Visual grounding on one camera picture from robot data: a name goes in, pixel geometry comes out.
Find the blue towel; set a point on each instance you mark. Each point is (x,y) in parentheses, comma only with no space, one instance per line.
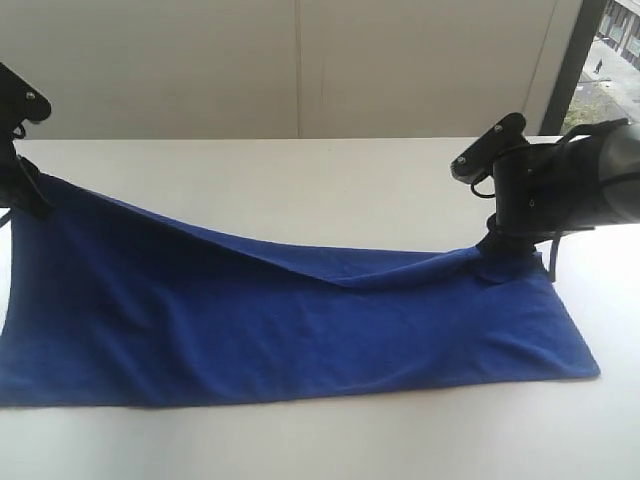
(113,305)

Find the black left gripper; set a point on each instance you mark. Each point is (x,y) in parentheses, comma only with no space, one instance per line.
(20,177)

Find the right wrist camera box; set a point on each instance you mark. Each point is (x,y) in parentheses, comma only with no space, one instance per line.
(475,163)

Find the dark window frame post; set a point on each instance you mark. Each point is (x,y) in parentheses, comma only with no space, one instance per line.
(579,44)

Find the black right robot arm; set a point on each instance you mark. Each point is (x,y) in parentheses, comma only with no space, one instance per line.
(619,166)

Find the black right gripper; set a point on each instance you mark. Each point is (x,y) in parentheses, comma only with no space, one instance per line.
(542,190)

